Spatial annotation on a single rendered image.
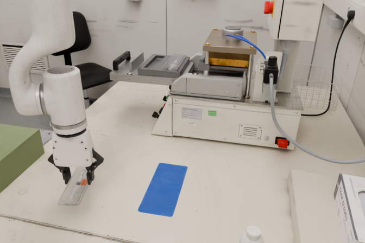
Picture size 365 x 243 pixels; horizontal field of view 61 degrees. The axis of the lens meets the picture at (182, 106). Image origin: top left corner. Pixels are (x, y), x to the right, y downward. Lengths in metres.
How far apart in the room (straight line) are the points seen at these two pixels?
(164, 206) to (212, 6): 1.94
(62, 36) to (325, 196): 0.78
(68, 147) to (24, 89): 0.18
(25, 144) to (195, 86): 0.59
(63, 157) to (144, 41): 2.03
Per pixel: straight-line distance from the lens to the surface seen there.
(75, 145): 0.85
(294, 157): 1.18
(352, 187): 0.91
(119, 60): 1.28
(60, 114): 0.79
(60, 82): 0.76
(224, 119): 1.13
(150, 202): 0.93
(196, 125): 1.15
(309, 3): 1.02
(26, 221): 0.97
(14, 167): 1.10
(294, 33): 1.03
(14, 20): 3.42
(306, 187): 0.98
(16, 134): 1.16
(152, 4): 2.71
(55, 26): 0.72
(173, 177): 1.01
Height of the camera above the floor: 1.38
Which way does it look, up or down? 26 degrees down
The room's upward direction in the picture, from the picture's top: 1 degrees clockwise
